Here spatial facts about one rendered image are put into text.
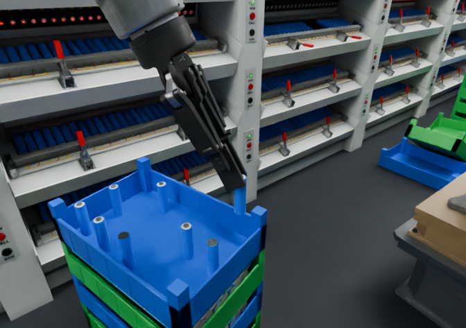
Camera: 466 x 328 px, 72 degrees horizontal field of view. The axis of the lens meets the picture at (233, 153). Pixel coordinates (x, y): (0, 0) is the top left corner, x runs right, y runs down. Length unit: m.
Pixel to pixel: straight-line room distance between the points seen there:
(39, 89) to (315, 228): 0.87
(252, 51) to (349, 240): 0.66
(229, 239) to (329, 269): 0.48
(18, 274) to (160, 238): 0.43
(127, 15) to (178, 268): 0.36
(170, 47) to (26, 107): 0.43
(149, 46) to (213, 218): 0.35
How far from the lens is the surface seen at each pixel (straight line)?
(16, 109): 0.76
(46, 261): 0.93
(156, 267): 0.55
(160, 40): 0.39
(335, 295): 0.95
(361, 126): 1.64
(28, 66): 0.80
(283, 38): 1.13
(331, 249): 1.06
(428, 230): 0.84
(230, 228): 0.59
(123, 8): 0.39
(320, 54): 1.24
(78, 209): 0.60
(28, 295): 0.98
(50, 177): 0.83
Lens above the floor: 0.72
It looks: 28 degrees down
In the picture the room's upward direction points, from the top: straight up
